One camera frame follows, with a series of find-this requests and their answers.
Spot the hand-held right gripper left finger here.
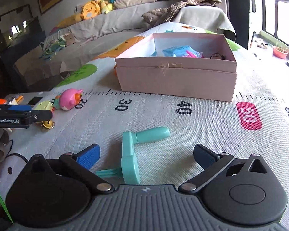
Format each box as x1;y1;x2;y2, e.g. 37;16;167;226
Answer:
23;143;114;194

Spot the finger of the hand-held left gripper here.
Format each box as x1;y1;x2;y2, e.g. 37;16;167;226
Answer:
30;110;54;124
0;104;32;112

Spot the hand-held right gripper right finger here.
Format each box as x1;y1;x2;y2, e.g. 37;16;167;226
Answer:
178;144;273;194

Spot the teal toy hand mixer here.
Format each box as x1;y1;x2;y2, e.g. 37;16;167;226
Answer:
96;127;170;185

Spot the pink cardboard box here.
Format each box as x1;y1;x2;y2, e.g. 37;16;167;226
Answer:
114;32;238;102

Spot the blue wipes packet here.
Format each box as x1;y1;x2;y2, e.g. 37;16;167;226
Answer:
150;45;203;58

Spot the small yellow toy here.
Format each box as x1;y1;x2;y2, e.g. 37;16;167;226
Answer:
41;120;55;132

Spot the light green toy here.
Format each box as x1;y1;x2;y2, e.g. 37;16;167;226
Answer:
34;100;54;112

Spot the pink round toy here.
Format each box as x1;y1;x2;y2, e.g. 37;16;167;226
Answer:
53;88;84;111

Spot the dark cabinet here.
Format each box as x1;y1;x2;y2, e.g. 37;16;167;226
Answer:
0;5;47;89

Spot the brown teddy bear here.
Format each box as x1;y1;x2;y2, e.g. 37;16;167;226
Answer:
63;32;76;46

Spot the pink stick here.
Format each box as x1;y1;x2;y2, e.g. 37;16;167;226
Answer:
81;36;97;46

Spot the long yellow plush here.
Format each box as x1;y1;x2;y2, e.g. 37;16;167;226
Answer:
56;14;83;28

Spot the orange lion plush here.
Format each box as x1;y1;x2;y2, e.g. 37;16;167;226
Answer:
81;1;100;21

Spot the beige covered sofa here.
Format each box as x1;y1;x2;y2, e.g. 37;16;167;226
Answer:
13;5;236;87

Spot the white shoe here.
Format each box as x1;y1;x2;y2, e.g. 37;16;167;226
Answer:
254;37;269;50

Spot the yellow duck plush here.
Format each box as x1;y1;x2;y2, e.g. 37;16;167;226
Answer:
94;0;115;14

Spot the brown padded jacket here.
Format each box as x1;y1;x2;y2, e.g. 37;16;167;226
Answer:
142;0;222;28

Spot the black cable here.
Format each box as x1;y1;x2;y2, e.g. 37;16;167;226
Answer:
7;153;29;163

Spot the green strap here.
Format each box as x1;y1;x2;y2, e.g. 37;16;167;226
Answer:
0;180;14;224

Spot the balcony window frame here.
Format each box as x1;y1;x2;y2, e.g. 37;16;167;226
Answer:
248;0;289;53

